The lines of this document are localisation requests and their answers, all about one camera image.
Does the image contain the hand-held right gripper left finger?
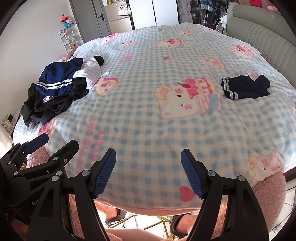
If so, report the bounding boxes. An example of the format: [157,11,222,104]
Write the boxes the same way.
[26,148,117,241]

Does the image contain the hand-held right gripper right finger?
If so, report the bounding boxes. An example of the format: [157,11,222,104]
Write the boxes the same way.
[180,149,270,241]

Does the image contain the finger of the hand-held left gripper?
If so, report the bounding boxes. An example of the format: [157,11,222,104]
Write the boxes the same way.
[14,140,80,180]
[0,133,49,172]

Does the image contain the blue garment with white stripes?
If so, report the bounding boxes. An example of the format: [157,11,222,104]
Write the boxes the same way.
[36,58,84,97]

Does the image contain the pile of black clothes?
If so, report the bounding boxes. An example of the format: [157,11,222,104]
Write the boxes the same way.
[20,77,90,127]

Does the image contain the hanging clothes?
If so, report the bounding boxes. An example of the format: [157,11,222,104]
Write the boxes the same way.
[177,0,229,30]

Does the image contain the white cloth bundle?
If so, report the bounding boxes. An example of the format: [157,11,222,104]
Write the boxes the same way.
[0,125,13,151]

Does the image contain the small boxes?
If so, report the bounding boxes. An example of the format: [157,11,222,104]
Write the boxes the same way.
[1,113,15,133]

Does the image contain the black slipper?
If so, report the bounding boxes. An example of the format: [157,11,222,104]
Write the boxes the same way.
[170,214,199,238]
[104,205,126,226]

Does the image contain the blue checkered cartoon blanket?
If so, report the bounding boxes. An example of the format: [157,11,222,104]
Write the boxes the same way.
[11,23,296,210]

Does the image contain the white shirt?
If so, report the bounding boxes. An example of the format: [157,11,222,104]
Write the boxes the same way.
[76,57,102,90]

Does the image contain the pink fuzzy bed cover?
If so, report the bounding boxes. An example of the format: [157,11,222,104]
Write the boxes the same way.
[25,148,287,241]

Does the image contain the pink cloth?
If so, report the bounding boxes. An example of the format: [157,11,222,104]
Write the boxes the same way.
[57,53,74,62]

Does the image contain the dark navy striped garment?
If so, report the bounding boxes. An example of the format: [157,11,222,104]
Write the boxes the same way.
[220,75,271,100]

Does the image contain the white shelf rack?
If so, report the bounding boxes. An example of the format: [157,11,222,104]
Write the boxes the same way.
[58,30,78,52]

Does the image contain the red and blue plush toy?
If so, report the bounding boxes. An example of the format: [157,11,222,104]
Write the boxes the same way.
[60,14,73,29]

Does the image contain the grey door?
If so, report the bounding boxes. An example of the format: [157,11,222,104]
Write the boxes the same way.
[69,0,112,44]

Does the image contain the silver fridge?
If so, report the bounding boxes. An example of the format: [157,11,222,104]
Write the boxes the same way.
[104,0,133,35]

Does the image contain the grey padded headboard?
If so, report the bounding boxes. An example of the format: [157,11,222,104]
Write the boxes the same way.
[223,2,296,84]

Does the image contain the white wardrobe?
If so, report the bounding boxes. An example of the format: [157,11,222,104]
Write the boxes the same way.
[128,0,179,29]

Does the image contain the gold metal frame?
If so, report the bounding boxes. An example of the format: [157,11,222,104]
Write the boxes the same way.
[105,214,173,234]

